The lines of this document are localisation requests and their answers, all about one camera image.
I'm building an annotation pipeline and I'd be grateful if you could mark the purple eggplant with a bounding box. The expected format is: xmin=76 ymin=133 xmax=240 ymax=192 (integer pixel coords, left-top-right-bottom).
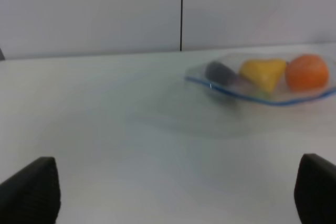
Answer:
xmin=205 ymin=61 xmax=254 ymax=91

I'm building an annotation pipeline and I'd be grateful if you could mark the yellow pear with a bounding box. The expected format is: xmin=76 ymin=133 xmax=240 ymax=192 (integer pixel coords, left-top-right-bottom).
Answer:
xmin=239 ymin=59 xmax=287 ymax=93

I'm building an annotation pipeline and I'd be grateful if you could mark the orange fruit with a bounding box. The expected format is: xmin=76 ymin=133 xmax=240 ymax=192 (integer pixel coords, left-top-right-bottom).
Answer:
xmin=285 ymin=54 xmax=329 ymax=92

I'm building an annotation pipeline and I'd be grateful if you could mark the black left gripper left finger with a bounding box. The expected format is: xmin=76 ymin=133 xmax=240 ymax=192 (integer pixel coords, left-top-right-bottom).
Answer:
xmin=1 ymin=157 xmax=61 ymax=224

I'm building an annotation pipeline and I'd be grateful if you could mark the clear zip bag blue seal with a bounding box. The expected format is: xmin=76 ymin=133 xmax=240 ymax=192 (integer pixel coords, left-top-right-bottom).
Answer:
xmin=185 ymin=52 xmax=335 ymax=106

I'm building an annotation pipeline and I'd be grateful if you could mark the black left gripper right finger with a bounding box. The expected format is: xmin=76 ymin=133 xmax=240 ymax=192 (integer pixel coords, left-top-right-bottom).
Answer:
xmin=294 ymin=154 xmax=335 ymax=224

